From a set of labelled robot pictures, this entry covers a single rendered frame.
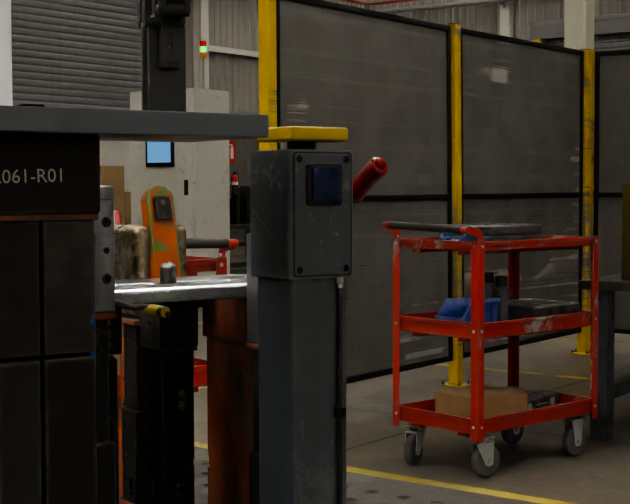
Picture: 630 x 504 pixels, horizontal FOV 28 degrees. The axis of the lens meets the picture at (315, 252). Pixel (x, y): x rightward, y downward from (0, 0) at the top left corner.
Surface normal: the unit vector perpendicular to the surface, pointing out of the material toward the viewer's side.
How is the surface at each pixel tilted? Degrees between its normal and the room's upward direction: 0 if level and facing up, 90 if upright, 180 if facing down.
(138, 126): 90
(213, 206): 90
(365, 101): 89
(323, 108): 90
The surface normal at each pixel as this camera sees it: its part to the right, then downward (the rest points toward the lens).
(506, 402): 0.56, 0.04
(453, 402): -0.83, 0.03
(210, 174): 0.81, 0.03
